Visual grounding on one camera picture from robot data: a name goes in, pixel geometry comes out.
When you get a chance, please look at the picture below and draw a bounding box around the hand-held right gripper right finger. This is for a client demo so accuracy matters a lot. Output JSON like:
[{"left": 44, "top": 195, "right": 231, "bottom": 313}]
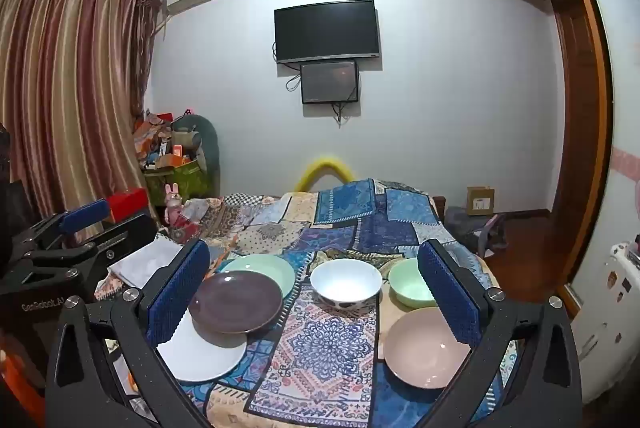
[{"left": 417, "top": 238, "right": 583, "bottom": 428}]

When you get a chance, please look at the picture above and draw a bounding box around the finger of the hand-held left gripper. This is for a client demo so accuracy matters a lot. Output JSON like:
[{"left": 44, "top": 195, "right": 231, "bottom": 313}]
[
  {"left": 20, "top": 199, "right": 111, "bottom": 250},
  {"left": 75, "top": 214, "right": 159, "bottom": 280}
]

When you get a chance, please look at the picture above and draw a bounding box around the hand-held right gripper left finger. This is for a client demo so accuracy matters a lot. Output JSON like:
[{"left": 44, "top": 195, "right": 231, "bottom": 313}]
[{"left": 45, "top": 238, "right": 211, "bottom": 428}]

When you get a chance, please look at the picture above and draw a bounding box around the green bowl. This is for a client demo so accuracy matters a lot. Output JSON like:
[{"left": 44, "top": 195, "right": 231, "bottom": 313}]
[{"left": 388, "top": 257, "right": 441, "bottom": 310}]

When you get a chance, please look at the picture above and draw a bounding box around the brown plate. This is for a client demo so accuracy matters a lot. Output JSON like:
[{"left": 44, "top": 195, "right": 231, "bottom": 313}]
[{"left": 188, "top": 271, "right": 285, "bottom": 335}]

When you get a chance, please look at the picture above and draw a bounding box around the pink bowl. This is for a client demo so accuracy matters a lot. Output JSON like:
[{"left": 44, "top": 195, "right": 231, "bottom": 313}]
[{"left": 384, "top": 306, "right": 473, "bottom": 390}]

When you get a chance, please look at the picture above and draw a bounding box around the white plate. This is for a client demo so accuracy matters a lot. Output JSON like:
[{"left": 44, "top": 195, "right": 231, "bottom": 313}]
[{"left": 156, "top": 308, "right": 248, "bottom": 383}]

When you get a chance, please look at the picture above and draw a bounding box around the green plate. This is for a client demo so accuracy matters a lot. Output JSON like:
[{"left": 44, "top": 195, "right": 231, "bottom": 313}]
[{"left": 216, "top": 254, "right": 297, "bottom": 300}]

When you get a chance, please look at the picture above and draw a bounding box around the white bowl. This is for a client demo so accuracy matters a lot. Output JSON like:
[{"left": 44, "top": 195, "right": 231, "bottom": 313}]
[{"left": 310, "top": 258, "right": 383, "bottom": 313}]

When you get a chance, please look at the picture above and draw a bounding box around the red box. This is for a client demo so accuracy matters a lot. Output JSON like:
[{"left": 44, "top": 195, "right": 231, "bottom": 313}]
[{"left": 107, "top": 189, "right": 151, "bottom": 222}]

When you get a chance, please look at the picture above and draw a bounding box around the white folded cloth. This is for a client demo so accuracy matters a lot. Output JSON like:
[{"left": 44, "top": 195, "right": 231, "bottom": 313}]
[{"left": 109, "top": 235, "right": 188, "bottom": 291}]

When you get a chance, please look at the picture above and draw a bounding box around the pink bunny toy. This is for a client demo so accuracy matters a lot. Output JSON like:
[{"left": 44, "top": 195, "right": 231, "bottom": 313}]
[{"left": 164, "top": 183, "right": 189, "bottom": 229}]

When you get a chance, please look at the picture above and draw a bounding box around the grey cloth bundle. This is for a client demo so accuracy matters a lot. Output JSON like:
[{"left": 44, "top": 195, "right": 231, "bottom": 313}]
[{"left": 444, "top": 206, "right": 483, "bottom": 251}]

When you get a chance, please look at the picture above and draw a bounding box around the green patterned box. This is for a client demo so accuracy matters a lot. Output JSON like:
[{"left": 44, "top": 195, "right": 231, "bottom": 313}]
[{"left": 144, "top": 158, "right": 209, "bottom": 204}]

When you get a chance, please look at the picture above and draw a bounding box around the person's orange garment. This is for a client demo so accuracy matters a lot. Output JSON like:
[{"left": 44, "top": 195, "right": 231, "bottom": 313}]
[{"left": 0, "top": 348, "right": 48, "bottom": 411}]

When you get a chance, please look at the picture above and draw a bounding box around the cardboard box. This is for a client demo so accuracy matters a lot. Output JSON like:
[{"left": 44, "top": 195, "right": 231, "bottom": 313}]
[{"left": 466, "top": 186, "right": 496, "bottom": 215}]

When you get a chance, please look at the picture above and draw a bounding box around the cluttered shelf of items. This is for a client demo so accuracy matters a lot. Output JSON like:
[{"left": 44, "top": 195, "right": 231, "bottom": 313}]
[{"left": 132, "top": 108, "right": 201, "bottom": 169}]

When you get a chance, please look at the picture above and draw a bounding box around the striped brown curtain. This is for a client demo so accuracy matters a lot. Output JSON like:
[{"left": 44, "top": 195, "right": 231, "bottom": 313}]
[{"left": 0, "top": 0, "right": 162, "bottom": 231}]

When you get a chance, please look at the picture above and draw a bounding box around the patchwork printed blanket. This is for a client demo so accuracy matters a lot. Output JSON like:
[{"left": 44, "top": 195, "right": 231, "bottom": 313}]
[{"left": 95, "top": 178, "right": 521, "bottom": 428}]

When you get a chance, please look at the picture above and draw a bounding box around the yellow foam tube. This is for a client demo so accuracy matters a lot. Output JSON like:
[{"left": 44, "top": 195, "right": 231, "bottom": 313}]
[{"left": 295, "top": 156, "right": 354, "bottom": 193}]

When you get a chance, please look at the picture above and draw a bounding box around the wooden door frame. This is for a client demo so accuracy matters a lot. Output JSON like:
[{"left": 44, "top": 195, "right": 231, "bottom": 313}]
[{"left": 550, "top": 0, "right": 617, "bottom": 309}]

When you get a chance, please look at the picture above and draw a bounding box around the small black wall monitor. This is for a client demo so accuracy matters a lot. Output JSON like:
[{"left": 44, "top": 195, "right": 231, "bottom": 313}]
[{"left": 300, "top": 60, "right": 360, "bottom": 105}]

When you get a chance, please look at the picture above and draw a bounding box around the black wall television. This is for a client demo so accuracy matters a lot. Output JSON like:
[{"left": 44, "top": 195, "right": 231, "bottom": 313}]
[{"left": 274, "top": 0, "right": 379, "bottom": 65}]

